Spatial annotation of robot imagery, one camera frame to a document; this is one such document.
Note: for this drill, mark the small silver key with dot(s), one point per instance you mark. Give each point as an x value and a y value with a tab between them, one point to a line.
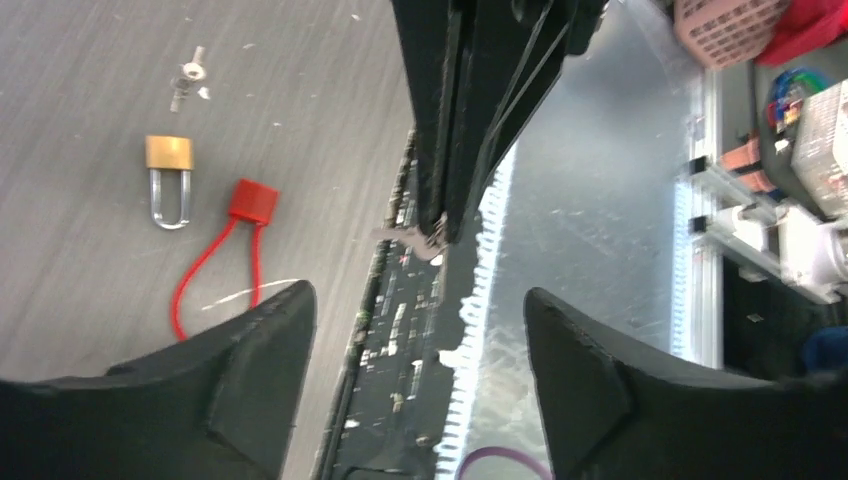
425	247

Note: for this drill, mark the aluminium slotted rail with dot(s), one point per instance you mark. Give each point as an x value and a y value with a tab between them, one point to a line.
474	308

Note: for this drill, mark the silver keys on table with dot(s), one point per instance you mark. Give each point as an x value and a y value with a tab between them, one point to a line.
189	75

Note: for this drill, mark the white perforated plastic basket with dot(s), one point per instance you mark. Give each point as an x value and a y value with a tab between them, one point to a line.
722	33

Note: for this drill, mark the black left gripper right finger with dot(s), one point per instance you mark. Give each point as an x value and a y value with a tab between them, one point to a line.
614	407

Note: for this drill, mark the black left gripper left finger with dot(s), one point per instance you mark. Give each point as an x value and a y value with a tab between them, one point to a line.
220	405

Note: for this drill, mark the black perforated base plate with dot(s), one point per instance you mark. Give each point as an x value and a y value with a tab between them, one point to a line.
393	405

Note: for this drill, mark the crumpled red cloth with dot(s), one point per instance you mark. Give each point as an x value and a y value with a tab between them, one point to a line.
805	26

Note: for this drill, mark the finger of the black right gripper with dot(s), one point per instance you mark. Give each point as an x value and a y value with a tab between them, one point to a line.
509	46
430	34

